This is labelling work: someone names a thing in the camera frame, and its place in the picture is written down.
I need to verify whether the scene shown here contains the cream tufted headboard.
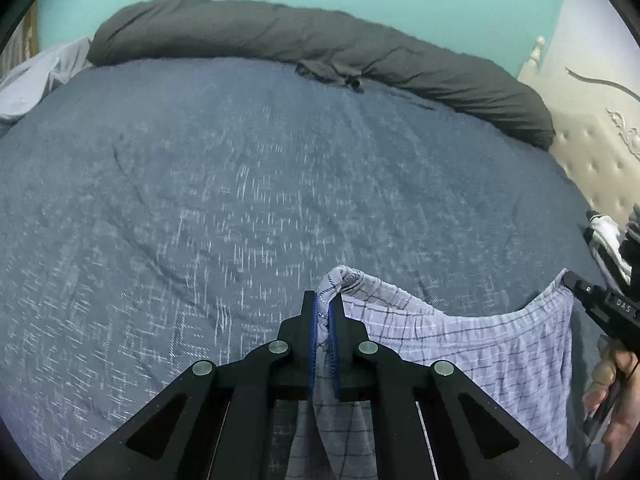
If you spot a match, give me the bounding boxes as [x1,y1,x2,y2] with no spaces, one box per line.
[517,35,640,241]

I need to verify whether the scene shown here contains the light blue plaid shorts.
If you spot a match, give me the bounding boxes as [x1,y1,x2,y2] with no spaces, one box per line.
[287,265,576,480]

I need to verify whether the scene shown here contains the white striped folded garment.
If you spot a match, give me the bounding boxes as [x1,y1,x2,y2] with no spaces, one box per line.
[585,211,633,287]

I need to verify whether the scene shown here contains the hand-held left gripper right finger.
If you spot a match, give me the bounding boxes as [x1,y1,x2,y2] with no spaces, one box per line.
[329,292,582,480]

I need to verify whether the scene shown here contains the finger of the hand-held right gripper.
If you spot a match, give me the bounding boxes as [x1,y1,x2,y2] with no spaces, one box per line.
[561,268,607,317]

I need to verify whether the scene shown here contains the light grey sheet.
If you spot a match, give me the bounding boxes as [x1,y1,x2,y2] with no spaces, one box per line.
[0,37,94,124]

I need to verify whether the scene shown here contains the person's right hand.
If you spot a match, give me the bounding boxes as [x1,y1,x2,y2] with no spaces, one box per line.
[581,344,640,458]

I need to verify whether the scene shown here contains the beige curtain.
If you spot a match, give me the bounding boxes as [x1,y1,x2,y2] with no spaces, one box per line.
[0,7,40,78]

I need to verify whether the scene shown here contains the dark grey rolled duvet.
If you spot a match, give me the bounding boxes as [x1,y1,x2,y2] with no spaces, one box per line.
[87,0,557,151]

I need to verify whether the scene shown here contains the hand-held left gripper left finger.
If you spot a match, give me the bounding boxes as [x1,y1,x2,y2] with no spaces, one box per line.
[62,290,319,480]

